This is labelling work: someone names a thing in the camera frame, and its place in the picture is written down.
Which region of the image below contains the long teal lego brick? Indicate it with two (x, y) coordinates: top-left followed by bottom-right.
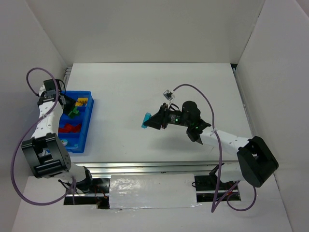
(141, 113), (152, 129)

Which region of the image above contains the long red lego brick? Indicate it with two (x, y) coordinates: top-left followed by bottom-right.
(58, 128), (70, 133)

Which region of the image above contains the red rounded lego brick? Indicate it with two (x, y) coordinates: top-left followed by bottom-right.
(63, 123), (75, 131)

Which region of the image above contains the teal rounded lego brick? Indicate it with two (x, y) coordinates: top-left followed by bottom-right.
(61, 140), (68, 146)

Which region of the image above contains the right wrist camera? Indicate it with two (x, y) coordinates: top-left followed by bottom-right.
(163, 90), (175, 108)

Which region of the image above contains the blue compartment bin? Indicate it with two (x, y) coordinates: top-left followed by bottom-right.
(58, 90), (94, 153)

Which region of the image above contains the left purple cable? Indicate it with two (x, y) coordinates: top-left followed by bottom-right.
(11, 67), (77, 206)

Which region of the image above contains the white taped panel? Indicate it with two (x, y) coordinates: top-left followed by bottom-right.
(109, 174), (198, 209)

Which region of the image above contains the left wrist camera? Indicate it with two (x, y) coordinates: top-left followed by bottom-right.
(37, 85), (47, 98)

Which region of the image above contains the aluminium front rail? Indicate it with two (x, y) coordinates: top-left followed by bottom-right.
(70, 161), (247, 174)

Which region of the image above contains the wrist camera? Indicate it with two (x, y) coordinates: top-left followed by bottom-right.
(163, 90), (175, 108)
(37, 85), (47, 98)

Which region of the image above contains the long yellow lego brick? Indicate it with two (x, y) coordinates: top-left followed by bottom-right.
(77, 98), (88, 104)

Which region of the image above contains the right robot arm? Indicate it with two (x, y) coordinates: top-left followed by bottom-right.
(142, 101), (279, 188)

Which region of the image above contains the red square lego brick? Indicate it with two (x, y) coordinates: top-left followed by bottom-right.
(72, 123), (82, 133)

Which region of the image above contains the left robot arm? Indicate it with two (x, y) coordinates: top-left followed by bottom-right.
(21, 79), (93, 193)

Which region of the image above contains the small green lego brick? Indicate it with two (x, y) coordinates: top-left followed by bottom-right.
(68, 107), (80, 119)

